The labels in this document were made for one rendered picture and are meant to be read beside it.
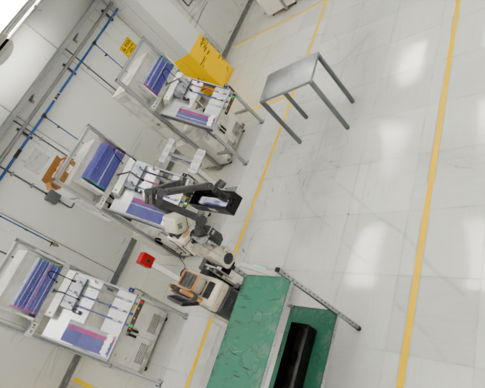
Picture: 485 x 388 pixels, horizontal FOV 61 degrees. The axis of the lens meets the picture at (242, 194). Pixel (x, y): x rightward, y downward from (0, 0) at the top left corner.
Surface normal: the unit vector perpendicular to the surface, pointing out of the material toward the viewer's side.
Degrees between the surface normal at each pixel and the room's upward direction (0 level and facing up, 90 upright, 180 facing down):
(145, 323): 91
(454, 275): 0
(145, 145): 90
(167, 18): 90
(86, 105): 90
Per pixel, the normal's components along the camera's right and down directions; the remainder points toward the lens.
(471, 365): -0.64, -0.53
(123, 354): 0.70, -0.10
